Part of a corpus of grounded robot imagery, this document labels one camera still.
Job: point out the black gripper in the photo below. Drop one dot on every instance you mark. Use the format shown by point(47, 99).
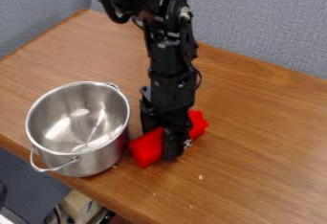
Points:
point(166, 102)

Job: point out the beige box under table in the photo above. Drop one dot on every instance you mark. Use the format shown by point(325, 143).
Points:
point(80, 207)

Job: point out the stainless steel pot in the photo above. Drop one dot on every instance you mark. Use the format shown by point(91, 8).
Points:
point(78, 128)

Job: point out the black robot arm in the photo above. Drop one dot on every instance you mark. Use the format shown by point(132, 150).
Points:
point(166, 21)

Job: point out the red block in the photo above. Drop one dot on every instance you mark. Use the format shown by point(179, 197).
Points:
point(147, 147)

